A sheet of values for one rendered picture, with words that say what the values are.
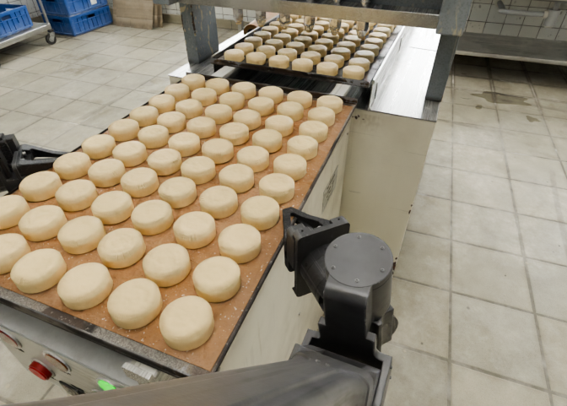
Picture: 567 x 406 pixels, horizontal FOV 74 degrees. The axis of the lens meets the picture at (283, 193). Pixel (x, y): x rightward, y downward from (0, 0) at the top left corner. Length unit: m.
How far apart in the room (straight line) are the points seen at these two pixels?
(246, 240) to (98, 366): 0.21
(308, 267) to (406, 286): 1.23
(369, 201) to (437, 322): 0.66
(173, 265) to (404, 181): 0.71
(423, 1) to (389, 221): 0.55
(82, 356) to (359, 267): 0.33
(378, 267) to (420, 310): 1.27
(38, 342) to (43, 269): 0.10
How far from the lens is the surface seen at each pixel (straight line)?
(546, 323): 1.75
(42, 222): 0.55
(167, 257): 0.44
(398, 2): 0.93
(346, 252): 0.33
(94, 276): 0.45
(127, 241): 0.47
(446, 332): 1.56
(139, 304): 0.41
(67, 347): 0.52
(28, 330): 0.55
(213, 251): 0.46
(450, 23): 0.85
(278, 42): 1.09
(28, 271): 0.49
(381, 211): 1.08
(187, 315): 0.39
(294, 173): 0.55
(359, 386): 0.29
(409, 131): 0.93
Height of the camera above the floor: 1.24
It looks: 39 degrees down
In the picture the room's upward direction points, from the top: straight up
